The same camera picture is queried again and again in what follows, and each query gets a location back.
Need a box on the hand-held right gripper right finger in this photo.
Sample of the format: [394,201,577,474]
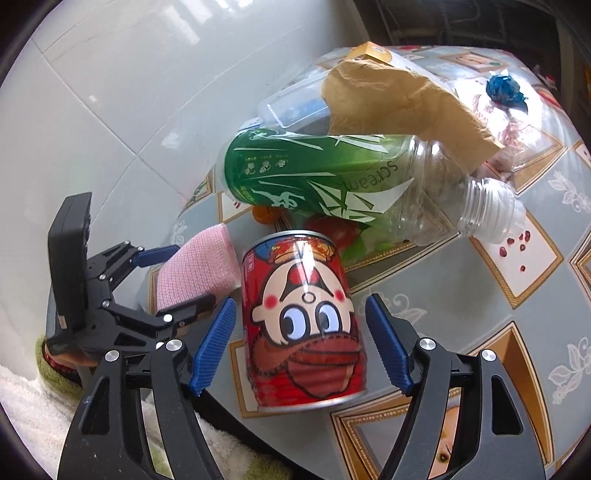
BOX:
[364,292,549,480]

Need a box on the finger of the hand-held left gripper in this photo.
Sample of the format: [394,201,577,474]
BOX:
[85,240,182,324]
[95,294,219,359]

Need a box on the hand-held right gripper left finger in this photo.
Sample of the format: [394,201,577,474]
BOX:
[56,296,238,480]

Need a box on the pink sponge cloth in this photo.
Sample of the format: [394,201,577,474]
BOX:
[157,223,241,312]

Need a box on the red cartoon face can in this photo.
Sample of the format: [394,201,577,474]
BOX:
[242,232,368,413]

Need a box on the blue plastic wrapper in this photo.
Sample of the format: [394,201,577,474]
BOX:
[486,69,529,112]

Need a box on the white and yellow carton box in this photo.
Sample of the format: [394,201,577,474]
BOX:
[346,41,441,81]

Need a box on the fruit printed tablecloth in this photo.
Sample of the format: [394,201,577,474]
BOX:
[148,44,591,480]

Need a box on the orange bottle cap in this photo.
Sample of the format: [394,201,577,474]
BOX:
[252,205,283,224]

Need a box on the green label plastic bottle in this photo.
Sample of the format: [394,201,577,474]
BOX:
[217,129,527,245]

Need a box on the clear plastic container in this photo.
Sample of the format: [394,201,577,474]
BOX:
[257,76,331,134]

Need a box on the crumpled brown paper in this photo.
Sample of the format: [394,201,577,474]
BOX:
[321,60,505,174]

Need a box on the clear plastic wrapper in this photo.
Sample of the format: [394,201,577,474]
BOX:
[455,78,536,174]

